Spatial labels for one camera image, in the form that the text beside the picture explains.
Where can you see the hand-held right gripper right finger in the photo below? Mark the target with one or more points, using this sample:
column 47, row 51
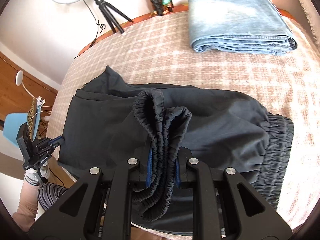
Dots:
column 178, row 175

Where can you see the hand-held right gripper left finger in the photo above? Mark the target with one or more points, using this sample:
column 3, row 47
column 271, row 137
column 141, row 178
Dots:
column 150, row 167

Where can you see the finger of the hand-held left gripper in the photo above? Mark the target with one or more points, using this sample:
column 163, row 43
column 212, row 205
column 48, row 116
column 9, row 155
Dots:
column 51, row 147
column 56, row 140

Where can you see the black pants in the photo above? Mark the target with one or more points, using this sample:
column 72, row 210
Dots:
column 225, row 130

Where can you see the person's left forearm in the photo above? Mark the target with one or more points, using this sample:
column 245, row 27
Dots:
column 25, row 205

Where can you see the person's left hand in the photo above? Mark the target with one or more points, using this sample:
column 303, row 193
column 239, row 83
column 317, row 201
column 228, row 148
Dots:
column 43, row 173

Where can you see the light blue chair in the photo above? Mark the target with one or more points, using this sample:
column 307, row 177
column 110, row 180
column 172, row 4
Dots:
column 12, row 125

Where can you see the leopard print item with clip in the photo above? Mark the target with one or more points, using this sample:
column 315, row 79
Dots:
column 32, row 115

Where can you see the person's striped trouser leg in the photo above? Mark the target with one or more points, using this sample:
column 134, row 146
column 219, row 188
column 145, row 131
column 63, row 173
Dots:
column 50, row 195

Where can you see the white gooseneck lamp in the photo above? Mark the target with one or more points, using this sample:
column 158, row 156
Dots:
column 19, row 78

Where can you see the checked beige blanket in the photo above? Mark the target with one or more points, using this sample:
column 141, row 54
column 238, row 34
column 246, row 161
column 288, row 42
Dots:
column 175, row 67

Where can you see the small black tripod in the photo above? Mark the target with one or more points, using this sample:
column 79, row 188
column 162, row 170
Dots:
column 101, row 5

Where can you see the folded blue jeans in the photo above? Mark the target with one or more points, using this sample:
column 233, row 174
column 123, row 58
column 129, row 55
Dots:
column 237, row 17

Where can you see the green patterned white throw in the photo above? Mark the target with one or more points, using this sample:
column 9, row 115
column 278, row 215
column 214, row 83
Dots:
column 312, row 17

